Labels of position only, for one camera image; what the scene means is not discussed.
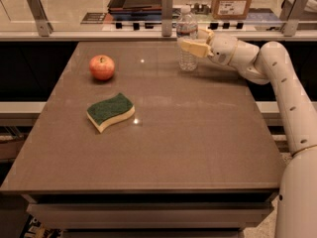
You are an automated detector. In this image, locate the grey table drawer front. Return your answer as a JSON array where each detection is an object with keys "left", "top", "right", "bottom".
[{"left": 27, "top": 202, "right": 272, "bottom": 229}]

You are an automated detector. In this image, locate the metal glass bracket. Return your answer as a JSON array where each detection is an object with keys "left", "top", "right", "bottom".
[
  {"left": 27, "top": 0, "right": 53, "bottom": 37},
  {"left": 279, "top": 0, "right": 308, "bottom": 37},
  {"left": 161, "top": 0, "right": 173, "bottom": 37}
]

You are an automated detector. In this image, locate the red apple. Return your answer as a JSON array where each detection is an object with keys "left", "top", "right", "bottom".
[{"left": 89, "top": 55, "right": 115, "bottom": 81}]

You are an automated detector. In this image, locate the green and yellow sponge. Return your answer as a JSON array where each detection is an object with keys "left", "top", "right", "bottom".
[{"left": 86, "top": 93, "right": 135, "bottom": 133}]

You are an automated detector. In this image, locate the clear plastic water bottle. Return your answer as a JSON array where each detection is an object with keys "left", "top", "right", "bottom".
[{"left": 175, "top": 5, "right": 198, "bottom": 71}]

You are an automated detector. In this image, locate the right metal glass bracket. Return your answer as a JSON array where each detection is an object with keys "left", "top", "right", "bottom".
[{"left": 279, "top": 0, "right": 308, "bottom": 37}]

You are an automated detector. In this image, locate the left metal glass bracket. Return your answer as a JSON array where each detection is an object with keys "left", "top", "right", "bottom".
[{"left": 27, "top": 0, "right": 53, "bottom": 37}]

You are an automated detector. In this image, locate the middle metal glass bracket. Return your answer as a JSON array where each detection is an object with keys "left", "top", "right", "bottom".
[{"left": 161, "top": 0, "right": 173, "bottom": 37}]

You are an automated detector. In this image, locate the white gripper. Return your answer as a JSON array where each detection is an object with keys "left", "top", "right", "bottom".
[{"left": 177, "top": 29, "right": 238, "bottom": 66}]

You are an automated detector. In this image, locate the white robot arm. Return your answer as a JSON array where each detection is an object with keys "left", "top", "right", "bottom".
[{"left": 177, "top": 30, "right": 317, "bottom": 238}]

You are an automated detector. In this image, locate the cardboard box with label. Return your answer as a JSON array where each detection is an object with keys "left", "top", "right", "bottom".
[{"left": 212, "top": 0, "right": 252, "bottom": 20}]

